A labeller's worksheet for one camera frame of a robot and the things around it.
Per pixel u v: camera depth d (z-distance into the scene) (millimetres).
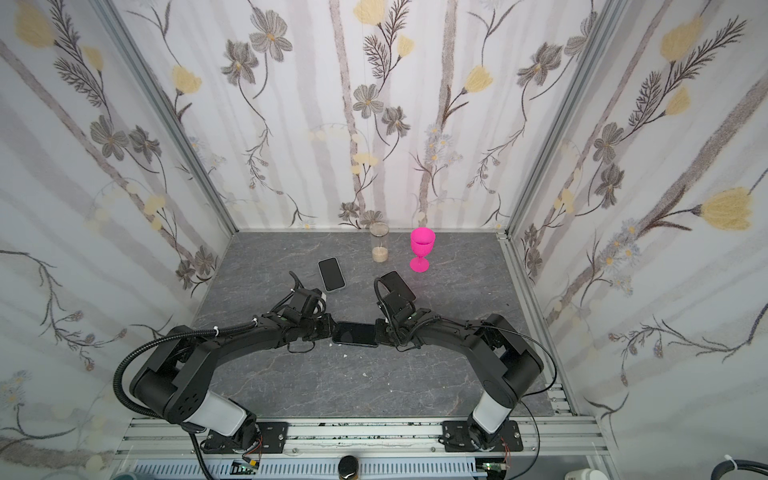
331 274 1073
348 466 626
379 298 719
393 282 1059
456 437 732
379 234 1014
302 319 730
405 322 688
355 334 940
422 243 957
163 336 880
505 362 459
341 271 1073
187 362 453
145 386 447
